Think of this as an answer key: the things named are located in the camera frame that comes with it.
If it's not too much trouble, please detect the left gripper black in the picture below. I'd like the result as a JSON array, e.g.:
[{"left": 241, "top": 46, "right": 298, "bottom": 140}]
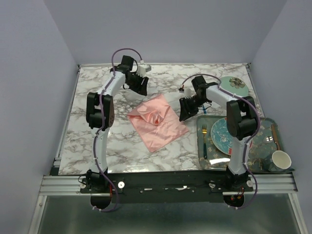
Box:
[{"left": 126, "top": 72, "right": 149, "bottom": 96}]

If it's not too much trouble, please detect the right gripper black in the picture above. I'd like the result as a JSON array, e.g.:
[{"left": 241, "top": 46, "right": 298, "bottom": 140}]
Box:
[{"left": 178, "top": 95, "right": 207, "bottom": 121}]

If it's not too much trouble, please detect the pink cloth napkin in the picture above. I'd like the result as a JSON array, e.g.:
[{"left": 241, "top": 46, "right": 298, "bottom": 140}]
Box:
[{"left": 127, "top": 94, "right": 189, "bottom": 153}]

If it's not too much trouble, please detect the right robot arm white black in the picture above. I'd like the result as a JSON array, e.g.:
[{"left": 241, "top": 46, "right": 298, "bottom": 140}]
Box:
[{"left": 179, "top": 74, "right": 260, "bottom": 191}]

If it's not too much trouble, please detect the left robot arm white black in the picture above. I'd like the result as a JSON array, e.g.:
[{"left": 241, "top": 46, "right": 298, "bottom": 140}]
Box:
[{"left": 86, "top": 56, "right": 152, "bottom": 193}]

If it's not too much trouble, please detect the red and teal plate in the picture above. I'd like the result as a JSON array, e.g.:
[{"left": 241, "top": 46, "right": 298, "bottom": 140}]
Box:
[{"left": 210, "top": 117, "right": 254, "bottom": 156}]

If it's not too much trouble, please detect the mint green floral plate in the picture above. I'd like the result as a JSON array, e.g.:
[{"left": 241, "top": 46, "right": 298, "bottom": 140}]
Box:
[{"left": 220, "top": 76, "right": 249, "bottom": 97}]

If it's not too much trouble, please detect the silver spoon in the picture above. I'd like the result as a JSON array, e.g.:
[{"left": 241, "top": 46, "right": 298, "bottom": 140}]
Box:
[{"left": 258, "top": 136, "right": 274, "bottom": 147}]

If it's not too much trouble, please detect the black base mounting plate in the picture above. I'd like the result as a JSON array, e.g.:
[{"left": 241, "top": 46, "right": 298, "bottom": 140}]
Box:
[{"left": 80, "top": 171, "right": 254, "bottom": 204}]

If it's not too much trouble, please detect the white paper cup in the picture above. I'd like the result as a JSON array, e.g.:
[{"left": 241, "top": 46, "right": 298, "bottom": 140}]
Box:
[{"left": 272, "top": 150, "right": 292, "bottom": 170}]

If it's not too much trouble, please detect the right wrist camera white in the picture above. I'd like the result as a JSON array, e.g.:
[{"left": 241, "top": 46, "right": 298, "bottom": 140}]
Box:
[{"left": 181, "top": 88, "right": 192, "bottom": 98}]

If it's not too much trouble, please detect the gold fork green handle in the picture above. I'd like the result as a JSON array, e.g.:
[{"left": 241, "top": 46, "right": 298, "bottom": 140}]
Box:
[{"left": 202, "top": 124, "right": 208, "bottom": 159}]

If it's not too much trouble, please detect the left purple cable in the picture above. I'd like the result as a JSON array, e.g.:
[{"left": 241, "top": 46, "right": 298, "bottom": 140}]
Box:
[{"left": 92, "top": 48, "right": 144, "bottom": 213}]

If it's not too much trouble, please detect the wooden handled knife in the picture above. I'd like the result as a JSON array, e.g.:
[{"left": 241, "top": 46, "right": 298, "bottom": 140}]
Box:
[{"left": 271, "top": 124, "right": 281, "bottom": 151}]

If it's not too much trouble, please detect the aluminium frame rail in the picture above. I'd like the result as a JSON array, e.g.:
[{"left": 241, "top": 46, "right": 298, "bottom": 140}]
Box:
[{"left": 39, "top": 174, "right": 298, "bottom": 196}]

